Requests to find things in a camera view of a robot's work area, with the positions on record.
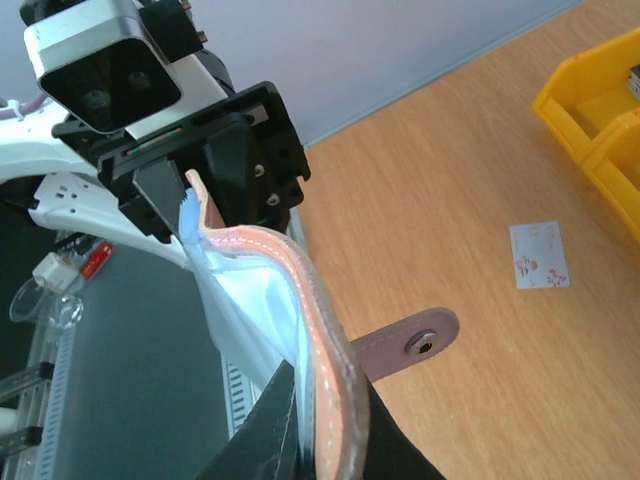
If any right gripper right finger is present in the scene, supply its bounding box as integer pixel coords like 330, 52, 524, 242
362, 383, 445, 480

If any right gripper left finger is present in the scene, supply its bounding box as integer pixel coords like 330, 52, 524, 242
198, 362, 298, 480

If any small red box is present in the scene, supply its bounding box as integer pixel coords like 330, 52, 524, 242
80, 241, 115, 281

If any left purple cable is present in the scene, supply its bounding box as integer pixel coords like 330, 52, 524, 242
0, 92, 51, 121

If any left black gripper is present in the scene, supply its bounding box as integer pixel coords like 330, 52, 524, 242
52, 81, 311, 244

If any clear plastic cup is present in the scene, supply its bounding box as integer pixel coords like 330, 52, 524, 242
9, 278, 84, 331

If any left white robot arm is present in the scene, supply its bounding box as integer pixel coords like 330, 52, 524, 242
1, 82, 311, 267

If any yellow bin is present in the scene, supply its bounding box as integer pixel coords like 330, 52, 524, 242
581, 109, 639, 241
532, 29, 639, 165

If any small white cube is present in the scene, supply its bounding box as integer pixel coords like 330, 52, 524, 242
32, 252, 78, 293

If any grey slotted cable duct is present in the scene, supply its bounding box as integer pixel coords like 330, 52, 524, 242
34, 328, 76, 480

